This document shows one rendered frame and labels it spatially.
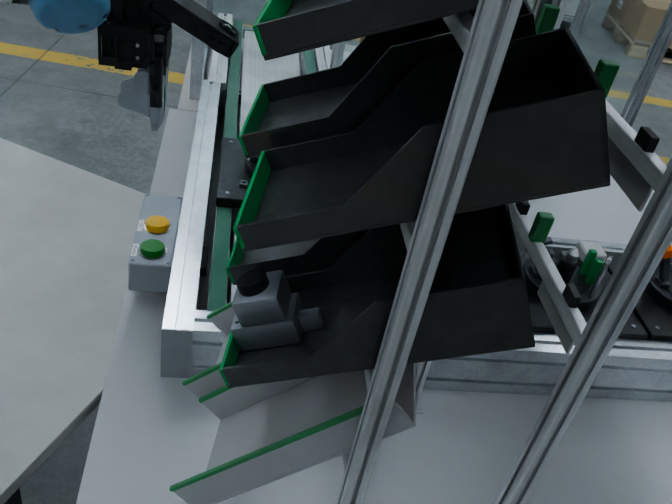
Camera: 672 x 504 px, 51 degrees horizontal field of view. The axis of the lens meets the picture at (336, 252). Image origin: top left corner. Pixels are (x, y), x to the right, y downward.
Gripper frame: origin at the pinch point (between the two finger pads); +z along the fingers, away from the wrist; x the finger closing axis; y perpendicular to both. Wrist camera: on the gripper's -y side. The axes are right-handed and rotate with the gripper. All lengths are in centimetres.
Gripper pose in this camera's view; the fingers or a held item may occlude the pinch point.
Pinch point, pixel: (160, 121)
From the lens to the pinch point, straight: 99.1
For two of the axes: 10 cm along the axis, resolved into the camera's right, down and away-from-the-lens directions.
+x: 0.9, 6.0, -7.9
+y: -9.8, -0.8, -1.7
